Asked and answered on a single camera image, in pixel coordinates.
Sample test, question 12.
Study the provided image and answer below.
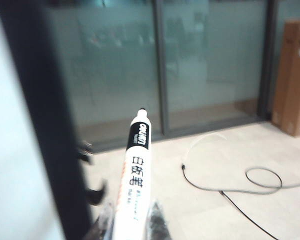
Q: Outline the black whiteboard frame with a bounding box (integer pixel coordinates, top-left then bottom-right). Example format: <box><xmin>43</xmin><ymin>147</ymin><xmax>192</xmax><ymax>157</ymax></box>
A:
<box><xmin>0</xmin><ymin>0</ymin><xmax>95</xmax><ymax>240</ymax></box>

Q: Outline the grey glass partition post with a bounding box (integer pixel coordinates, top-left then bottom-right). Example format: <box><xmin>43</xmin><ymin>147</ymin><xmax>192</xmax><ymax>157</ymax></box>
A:
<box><xmin>152</xmin><ymin>0</ymin><xmax>171</xmax><ymax>137</ymax></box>
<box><xmin>256</xmin><ymin>0</ymin><xmax>279</xmax><ymax>121</ymax></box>

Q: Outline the brown cardboard box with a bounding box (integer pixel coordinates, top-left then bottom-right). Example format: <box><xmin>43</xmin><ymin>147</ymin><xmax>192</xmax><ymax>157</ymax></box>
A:
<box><xmin>271</xmin><ymin>20</ymin><xmax>300</xmax><ymax>137</ymax></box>

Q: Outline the white whiteboard marker pen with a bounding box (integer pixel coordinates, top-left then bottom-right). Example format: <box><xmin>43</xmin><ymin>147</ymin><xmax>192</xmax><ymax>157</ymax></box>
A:
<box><xmin>111</xmin><ymin>107</ymin><xmax>153</xmax><ymax>240</ymax></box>

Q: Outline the white glass whiteboard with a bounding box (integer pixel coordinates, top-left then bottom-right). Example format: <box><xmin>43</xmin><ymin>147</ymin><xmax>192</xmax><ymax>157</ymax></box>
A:
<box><xmin>0</xmin><ymin>0</ymin><xmax>66</xmax><ymax>240</ymax></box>

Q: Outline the thin black floor cable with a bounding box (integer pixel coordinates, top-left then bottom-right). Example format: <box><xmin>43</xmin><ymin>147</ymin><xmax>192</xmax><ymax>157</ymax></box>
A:
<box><xmin>219</xmin><ymin>191</ymin><xmax>281</xmax><ymax>240</ymax></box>

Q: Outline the black pen holder clip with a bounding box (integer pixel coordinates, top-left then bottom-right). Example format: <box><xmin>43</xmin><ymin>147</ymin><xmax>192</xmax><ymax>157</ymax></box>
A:
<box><xmin>76</xmin><ymin>139</ymin><xmax>95</xmax><ymax>166</ymax></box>
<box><xmin>86</xmin><ymin>178</ymin><xmax>109</xmax><ymax>207</ymax></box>

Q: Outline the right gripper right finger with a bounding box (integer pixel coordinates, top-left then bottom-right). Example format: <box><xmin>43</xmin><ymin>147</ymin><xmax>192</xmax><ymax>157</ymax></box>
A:
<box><xmin>145</xmin><ymin>199</ymin><xmax>175</xmax><ymax>240</ymax></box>

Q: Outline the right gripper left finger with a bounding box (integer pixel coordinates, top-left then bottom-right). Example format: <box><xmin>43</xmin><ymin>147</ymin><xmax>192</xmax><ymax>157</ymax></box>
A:
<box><xmin>91</xmin><ymin>199</ymin><xmax>116</xmax><ymax>240</ymax></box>

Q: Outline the grey floor cable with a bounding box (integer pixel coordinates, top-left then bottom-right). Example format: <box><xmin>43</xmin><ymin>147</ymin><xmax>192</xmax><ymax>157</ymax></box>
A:
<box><xmin>182</xmin><ymin>166</ymin><xmax>300</xmax><ymax>196</ymax></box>

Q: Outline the white cable with black connector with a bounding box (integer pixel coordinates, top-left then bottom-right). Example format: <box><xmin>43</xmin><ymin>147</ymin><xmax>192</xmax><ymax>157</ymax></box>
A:
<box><xmin>181</xmin><ymin>133</ymin><xmax>227</xmax><ymax>171</ymax></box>

